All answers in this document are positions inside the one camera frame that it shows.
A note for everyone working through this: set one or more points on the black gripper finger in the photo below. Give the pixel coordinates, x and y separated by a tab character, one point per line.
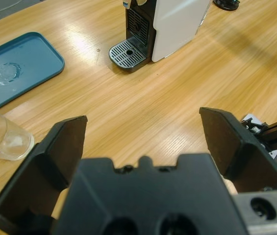
236	156
42	171

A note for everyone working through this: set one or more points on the clear drinking glass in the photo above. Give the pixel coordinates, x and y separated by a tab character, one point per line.
10	142

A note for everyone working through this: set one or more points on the white capsule coffee machine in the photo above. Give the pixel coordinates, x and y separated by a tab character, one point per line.
175	29

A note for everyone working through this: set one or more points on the teal plastic tray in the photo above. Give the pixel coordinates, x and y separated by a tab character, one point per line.
30	61

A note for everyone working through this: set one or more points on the black desk lamp base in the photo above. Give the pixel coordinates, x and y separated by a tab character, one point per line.
226	6

